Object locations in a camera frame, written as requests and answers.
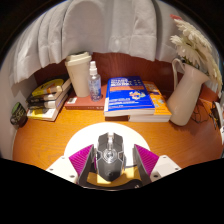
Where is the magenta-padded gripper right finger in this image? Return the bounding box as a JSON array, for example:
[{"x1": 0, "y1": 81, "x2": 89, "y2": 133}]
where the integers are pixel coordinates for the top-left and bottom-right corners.
[{"x1": 132, "y1": 143, "x2": 183, "y2": 185}]

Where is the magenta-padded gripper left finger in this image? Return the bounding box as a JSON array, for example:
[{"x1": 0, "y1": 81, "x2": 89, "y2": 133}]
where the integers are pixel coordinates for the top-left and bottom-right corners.
[{"x1": 45, "y1": 143, "x2": 98, "y2": 186}]

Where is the grey and black computer mouse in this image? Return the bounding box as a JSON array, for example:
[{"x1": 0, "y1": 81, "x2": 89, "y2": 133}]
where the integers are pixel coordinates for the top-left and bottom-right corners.
[{"x1": 95, "y1": 131, "x2": 127, "y2": 183}]

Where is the white yellow black mouse pad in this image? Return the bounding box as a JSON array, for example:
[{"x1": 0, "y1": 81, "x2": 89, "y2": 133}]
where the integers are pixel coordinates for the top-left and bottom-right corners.
[{"x1": 63, "y1": 121, "x2": 152, "y2": 192}]

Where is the thick yellow book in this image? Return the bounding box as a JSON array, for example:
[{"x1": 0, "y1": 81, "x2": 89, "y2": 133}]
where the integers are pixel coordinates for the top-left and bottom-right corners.
[{"x1": 26, "y1": 98, "x2": 69, "y2": 122}]

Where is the orange and yellow book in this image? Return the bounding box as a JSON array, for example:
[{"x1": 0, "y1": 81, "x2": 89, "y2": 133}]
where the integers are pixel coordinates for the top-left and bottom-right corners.
[{"x1": 128, "y1": 80, "x2": 173, "y2": 123}]

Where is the reddish brown book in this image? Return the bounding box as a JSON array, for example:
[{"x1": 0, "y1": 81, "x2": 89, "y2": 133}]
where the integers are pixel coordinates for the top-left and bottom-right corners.
[{"x1": 63, "y1": 84, "x2": 109, "y2": 111}]

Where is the cream ceramic vase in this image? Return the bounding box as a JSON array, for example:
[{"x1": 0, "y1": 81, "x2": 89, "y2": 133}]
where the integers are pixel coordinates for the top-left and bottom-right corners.
[{"x1": 166, "y1": 58, "x2": 210, "y2": 127}]

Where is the blue book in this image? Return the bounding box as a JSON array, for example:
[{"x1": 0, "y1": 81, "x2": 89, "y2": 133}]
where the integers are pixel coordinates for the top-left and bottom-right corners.
[{"x1": 103, "y1": 76, "x2": 156, "y2": 118}]

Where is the yellow and black book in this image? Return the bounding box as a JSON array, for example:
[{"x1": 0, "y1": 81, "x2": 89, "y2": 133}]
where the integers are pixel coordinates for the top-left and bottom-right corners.
[{"x1": 31, "y1": 77, "x2": 72, "y2": 98}]

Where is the clear spray bottle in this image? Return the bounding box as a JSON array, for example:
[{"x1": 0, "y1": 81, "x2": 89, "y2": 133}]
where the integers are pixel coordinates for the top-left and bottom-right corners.
[{"x1": 87, "y1": 60, "x2": 103, "y2": 102}]

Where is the cream lidded travel cup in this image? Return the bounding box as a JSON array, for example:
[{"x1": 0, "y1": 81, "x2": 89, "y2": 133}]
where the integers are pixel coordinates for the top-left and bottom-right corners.
[{"x1": 64, "y1": 51, "x2": 93, "y2": 98}]

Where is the white flower bouquet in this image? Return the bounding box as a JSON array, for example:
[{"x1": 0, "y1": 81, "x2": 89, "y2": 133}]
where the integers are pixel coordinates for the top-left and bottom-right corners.
[{"x1": 169, "y1": 13, "x2": 224, "y2": 94}]

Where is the white curtain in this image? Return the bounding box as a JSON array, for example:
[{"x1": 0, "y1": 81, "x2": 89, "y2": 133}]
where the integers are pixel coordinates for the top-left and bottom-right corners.
[{"x1": 8, "y1": 0, "x2": 201, "y2": 88}]

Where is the black cable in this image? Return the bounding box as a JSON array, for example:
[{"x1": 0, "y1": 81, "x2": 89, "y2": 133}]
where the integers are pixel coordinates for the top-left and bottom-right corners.
[{"x1": 193, "y1": 99, "x2": 221, "y2": 126}]

